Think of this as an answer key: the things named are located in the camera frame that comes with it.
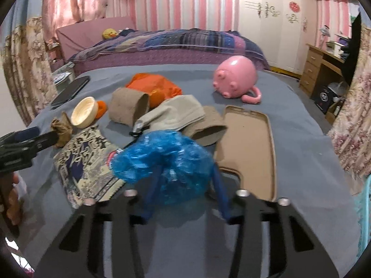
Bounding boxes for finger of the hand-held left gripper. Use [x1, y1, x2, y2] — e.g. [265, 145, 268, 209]
[27, 131, 59, 153]

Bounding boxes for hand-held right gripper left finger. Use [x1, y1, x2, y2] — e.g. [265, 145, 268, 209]
[35, 164, 166, 278]

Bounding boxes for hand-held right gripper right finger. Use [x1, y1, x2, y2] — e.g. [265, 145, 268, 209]
[212, 164, 339, 278]

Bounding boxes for blue plastic bag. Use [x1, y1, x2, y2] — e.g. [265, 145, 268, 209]
[112, 130, 217, 207]

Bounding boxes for patterned cloth pouch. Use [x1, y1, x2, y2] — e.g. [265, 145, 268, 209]
[53, 125, 128, 209]

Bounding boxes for beige cloth bag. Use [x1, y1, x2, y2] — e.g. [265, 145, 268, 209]
[129, 95, 207, 137]

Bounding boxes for orange plastic bag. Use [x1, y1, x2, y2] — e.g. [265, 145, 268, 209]
[125, 73, 183, 108]

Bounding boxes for person's left hand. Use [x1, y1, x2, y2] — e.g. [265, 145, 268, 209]
[0, 171, 27, 227]

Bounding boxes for beige phone case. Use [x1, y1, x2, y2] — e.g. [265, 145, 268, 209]
[214, 105, 276, 203]

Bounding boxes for black laptop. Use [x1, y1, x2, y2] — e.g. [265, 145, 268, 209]
[51, 76, 91, 110]

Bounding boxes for floral curtain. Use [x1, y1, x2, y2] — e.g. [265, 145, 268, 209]
[327, 59, 371, 181]
[0, 17, 59, 126]

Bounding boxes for pink pig cup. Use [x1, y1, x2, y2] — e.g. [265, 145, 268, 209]
[212, 55, 263, 105]

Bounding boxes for yellow duck plush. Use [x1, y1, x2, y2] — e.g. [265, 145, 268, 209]
[102, 28, 118, 41]

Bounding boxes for purple bed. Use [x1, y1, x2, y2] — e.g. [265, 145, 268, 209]
[55, 16, 271, 77]

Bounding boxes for black box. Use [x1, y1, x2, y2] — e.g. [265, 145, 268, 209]
[314, 82, 349, 115]

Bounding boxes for pink striped curtain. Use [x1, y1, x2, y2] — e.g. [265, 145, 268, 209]
[41, 0, 137, 44]

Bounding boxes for plaid quilt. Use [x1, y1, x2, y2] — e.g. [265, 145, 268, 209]
[70, 28, 265, 63]

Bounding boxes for wooden desk with drawers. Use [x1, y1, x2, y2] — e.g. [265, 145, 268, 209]
[298, 44, 346, 99]

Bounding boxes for white wardrobe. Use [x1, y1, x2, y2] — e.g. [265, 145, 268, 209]
[237, 0, 319, 74]

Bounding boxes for desk lamp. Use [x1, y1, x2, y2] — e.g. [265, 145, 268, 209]
[319, 25, 331, 47]

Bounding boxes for dark hanging cloth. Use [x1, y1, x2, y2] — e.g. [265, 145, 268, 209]
[340, 11, 363, 85]

